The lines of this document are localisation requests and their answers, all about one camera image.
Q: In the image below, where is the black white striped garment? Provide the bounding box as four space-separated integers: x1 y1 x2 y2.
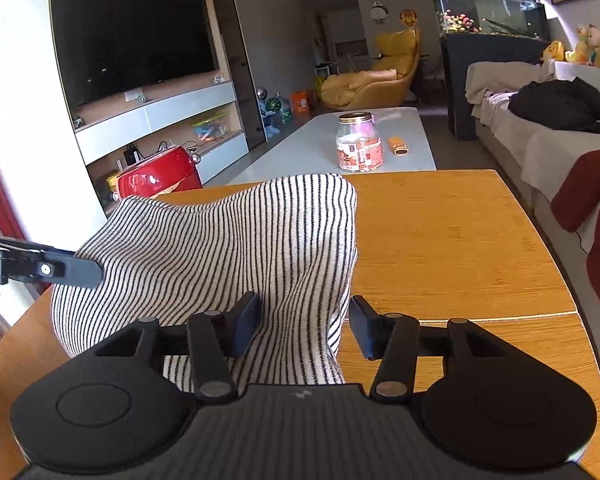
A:
50 174 358 387

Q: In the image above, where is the orange small box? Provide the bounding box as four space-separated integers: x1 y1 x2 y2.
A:
388 136 410 156

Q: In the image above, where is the glass jar pink lid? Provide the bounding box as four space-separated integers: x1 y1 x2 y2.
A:
336 112 384 172

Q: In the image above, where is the white coffee table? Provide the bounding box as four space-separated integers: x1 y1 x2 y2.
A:
232 107 437 184

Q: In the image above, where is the white tv cabinet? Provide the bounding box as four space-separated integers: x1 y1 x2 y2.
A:
76 81 249 214

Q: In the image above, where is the grey sofa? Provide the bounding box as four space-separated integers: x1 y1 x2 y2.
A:
464 58 600 281

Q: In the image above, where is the dark red fuzzy coat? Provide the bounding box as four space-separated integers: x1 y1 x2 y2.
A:
550 150 600 300

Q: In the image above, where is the yellow lounge chair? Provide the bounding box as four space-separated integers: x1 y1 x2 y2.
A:
320 27 420 110

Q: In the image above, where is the beige blanket on sofa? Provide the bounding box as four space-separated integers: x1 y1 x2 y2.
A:
465 60 555 105

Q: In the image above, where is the black jacket on sofa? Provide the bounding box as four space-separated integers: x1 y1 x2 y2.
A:
508 77 600 134

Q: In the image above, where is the yellow duck plush toy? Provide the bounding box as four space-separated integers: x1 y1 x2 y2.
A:
542 40 566 62

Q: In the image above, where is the glass fish tank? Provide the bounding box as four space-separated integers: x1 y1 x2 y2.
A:
437 0 550 40

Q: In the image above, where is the black wall television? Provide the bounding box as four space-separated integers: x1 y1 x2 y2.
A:
52 0 219 110

